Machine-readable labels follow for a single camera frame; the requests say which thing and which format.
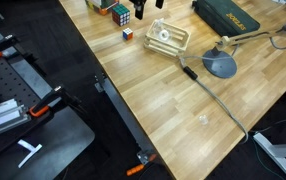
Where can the black-framed green rubik's cube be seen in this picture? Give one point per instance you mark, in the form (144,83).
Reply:
(120,15)

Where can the clear plastic container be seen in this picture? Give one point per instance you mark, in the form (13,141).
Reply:
(163,33)

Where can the aluminium extrusion rail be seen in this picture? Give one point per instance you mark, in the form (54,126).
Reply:
(1,118)

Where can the white metal frame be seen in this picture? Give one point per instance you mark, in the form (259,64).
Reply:
(279,153)

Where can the small white-faced rubik's cube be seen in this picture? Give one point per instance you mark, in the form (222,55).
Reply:
(127,33)

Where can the dark green tool case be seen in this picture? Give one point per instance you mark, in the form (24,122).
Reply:
(226,16)

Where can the wooden slatted crate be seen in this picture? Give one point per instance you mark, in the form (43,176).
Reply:
(174,41)

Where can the wooden arm stand grey base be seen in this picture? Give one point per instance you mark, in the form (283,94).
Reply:
(219,65)

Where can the small clear plastic cup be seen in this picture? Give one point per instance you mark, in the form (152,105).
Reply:
(203,119)

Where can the grey metal edge bar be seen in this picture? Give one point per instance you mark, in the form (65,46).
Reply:
(123,111)

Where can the black perforated breadboard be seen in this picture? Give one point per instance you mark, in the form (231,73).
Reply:
(6,85)

